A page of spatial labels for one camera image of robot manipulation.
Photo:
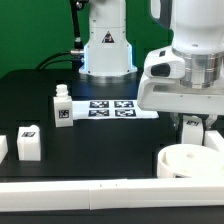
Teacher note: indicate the white marker sheet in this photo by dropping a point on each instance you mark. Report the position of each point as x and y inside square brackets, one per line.
[110, 109]

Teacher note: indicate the white barrier block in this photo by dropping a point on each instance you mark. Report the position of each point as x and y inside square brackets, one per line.
[214, 140]
[3, 147]

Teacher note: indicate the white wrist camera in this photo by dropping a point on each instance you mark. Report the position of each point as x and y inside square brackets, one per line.
[163, 63]

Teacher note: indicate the white right barrier block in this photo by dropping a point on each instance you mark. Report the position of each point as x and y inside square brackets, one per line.
[214, 140]

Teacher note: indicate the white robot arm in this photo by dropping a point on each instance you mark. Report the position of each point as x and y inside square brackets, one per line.
[184, 77]

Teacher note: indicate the white front barrier rail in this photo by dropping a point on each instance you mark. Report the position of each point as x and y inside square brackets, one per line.
[110, 194]

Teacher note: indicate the white left barrier block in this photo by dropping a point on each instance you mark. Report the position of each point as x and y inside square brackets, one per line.
[3, 147]

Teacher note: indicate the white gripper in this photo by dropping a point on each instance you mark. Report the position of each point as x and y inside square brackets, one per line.
[167, 95]

